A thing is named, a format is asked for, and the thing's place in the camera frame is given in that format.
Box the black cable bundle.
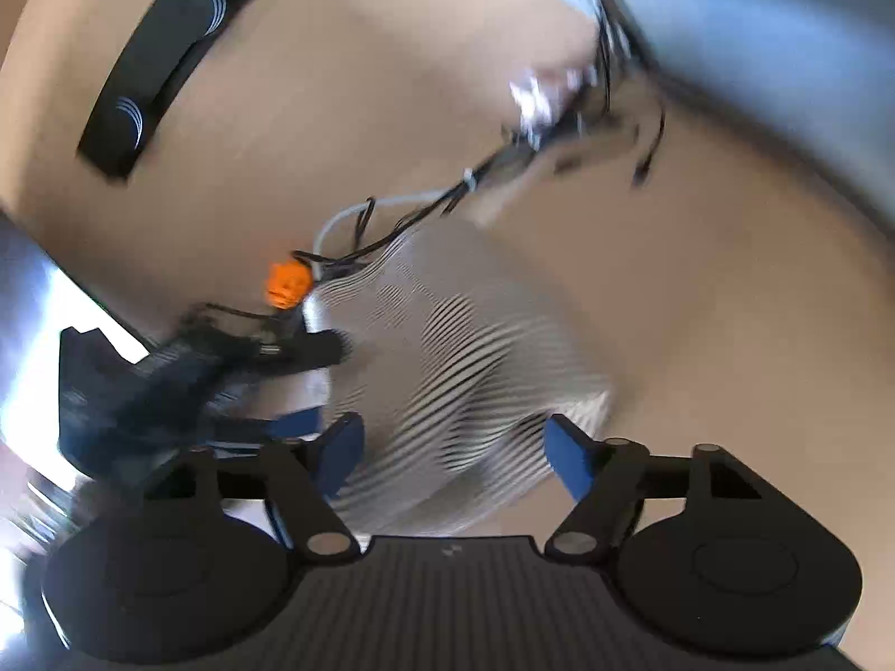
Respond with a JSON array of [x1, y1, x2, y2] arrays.
[[185, 168, 491, 337]]

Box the black computer monitor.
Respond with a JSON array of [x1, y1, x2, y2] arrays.
[[0, 206, 151, 525]]

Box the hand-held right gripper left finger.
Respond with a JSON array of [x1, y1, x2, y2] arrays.
[[143, 412, 366, 560]]

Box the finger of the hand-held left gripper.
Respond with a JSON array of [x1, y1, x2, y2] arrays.
[[260, 328, 352, 374], [210, 407, 323, 443]]

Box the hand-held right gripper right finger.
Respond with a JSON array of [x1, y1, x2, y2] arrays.
[[544, 414, 763, 560]]

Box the black power strip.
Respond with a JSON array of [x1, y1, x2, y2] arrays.
[[77, 0, 295, 186]]

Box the orange pumpkin toy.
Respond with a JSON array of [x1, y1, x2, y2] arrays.
[[267, 262, 313, 310]]

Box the tangled thin black cables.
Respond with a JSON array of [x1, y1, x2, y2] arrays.
[[482, 14, 670, 191]]

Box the grey striped cloth garment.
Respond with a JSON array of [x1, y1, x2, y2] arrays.
[[300, 224, 616, 539]]

